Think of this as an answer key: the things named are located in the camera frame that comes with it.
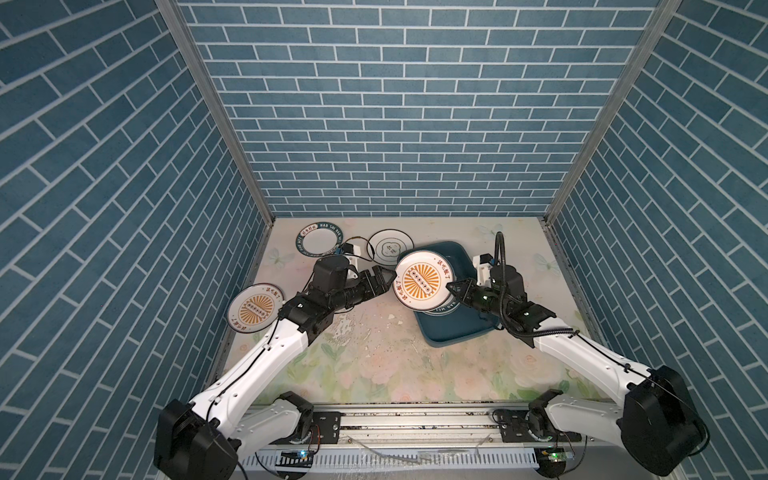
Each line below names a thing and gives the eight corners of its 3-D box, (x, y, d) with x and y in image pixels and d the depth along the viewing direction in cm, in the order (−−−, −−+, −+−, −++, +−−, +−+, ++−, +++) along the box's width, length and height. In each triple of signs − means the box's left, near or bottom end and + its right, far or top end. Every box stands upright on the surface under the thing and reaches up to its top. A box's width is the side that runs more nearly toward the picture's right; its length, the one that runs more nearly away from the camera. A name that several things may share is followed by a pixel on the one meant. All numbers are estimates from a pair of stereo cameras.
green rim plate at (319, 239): (293, 257, 111) (291, 253, 109) (302, 225, 121) (301, 222, 120) (339, 257, 111) (338, 254, 109) (344, 226, 121) (343, 222, 120)
